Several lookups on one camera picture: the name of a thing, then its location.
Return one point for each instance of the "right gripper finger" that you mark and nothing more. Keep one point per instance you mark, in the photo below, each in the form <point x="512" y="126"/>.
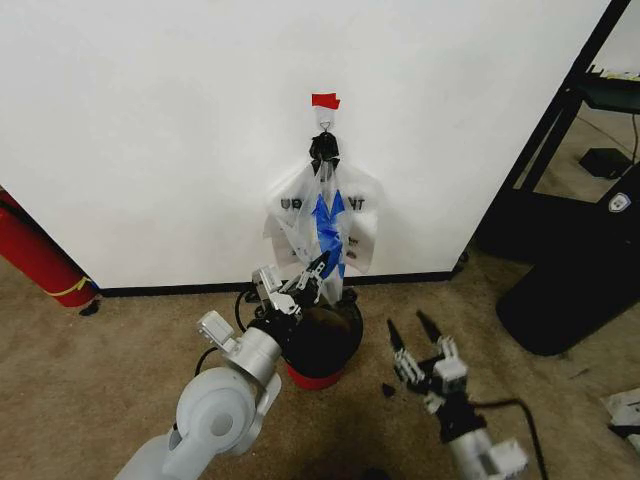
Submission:
<point x="442" y="347"/>
<point x="407" y="367"/>

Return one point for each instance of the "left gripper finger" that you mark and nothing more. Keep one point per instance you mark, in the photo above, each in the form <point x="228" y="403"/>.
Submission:
<point x="306" y="296"/>
<point x="306" y="278"/>

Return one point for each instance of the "white printed plastic garbage bag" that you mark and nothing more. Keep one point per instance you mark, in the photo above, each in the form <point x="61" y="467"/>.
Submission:
<point x="327" y="220"/>

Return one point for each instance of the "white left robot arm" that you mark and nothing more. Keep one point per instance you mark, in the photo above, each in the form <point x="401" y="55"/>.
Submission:
<point x="220" y="400"/>

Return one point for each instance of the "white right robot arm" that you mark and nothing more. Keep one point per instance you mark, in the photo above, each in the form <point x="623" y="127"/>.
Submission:
<point x="484" y="454"/>

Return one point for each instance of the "red trash bin black liner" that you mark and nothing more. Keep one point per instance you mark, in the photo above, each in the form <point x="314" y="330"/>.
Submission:
<point x="330" y="345"/>

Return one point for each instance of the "black bin with shield logo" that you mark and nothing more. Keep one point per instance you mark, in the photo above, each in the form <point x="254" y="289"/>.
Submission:
<point x="575" y="280"/>

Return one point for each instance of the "small black floor scrap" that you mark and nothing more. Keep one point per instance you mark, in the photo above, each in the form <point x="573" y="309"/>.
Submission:
<point x="388" y="389"/>

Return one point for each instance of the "white paper litter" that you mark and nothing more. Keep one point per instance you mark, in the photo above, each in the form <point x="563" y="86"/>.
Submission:
<point x="624" y="405"/>

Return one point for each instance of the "red tape strip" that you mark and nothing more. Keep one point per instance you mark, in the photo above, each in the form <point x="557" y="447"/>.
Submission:
<point x="326" y="100"/>

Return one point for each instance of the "small black box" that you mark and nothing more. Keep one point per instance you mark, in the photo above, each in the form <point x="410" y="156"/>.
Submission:
<point x="604" y="162"/>

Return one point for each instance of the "red fire extinguisher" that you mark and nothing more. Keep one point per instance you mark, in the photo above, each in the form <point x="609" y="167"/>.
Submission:
<point x="35" y="250"/>

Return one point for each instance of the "dark rack shelf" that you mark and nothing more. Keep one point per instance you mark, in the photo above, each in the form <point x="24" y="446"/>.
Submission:
<point x="612" y="92"/>

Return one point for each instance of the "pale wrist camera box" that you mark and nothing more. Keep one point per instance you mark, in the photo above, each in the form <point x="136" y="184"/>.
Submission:
<point x="265" y="283"/>
<point x="450" y="376"/>

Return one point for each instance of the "clear adhesive wall hook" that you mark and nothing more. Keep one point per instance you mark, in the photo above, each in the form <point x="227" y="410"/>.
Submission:
<point x="325" y="120"/>

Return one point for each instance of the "black metal rack frame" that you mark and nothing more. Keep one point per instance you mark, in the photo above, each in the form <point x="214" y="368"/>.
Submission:
<point x="545" y="125"/>

